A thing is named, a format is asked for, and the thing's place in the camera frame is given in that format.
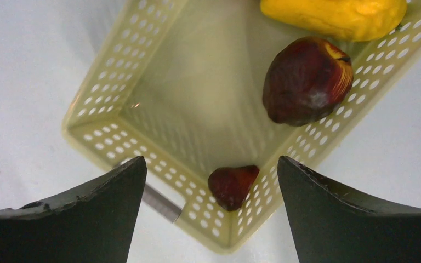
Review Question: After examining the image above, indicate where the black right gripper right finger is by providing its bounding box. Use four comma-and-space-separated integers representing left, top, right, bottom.
277, 156, 421, 262

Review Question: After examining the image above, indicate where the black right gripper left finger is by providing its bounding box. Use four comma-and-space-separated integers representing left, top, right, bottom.
0, 157, 147, 262

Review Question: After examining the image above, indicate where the small dark toy fruit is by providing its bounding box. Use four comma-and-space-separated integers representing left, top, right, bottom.
208, 165, 260, 211

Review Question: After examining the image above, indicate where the dark purple toy fruit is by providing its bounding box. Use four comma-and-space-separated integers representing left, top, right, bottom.
262, 36, 354, 127

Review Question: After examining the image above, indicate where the yellow toy banana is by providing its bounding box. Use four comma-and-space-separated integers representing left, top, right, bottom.
259, 0, 407, 42

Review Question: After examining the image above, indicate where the cream perforated plastic basket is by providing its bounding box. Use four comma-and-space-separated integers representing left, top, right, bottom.
62, 1, 421, 254

